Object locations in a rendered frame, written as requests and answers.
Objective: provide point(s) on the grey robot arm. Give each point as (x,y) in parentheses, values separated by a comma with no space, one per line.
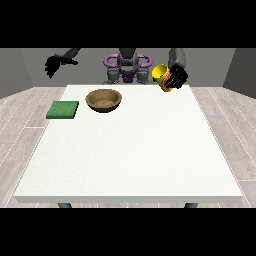
(176,56)
(66,52)

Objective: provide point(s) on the dark table leg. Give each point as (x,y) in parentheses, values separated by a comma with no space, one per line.
(191,205)
(64,205)

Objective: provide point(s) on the grey robot trunk purple rings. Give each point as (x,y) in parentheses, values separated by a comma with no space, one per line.
(127,68)

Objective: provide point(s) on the green square pad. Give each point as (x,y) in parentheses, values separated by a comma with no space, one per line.
(62,109)

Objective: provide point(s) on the brown wooden bowl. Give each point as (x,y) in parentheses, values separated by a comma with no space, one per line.
(103,100)

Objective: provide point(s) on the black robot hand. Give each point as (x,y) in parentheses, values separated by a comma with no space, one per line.
(176,77)
(53,65)

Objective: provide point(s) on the yellow cup with melon print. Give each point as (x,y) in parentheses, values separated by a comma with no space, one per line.
(160,74)

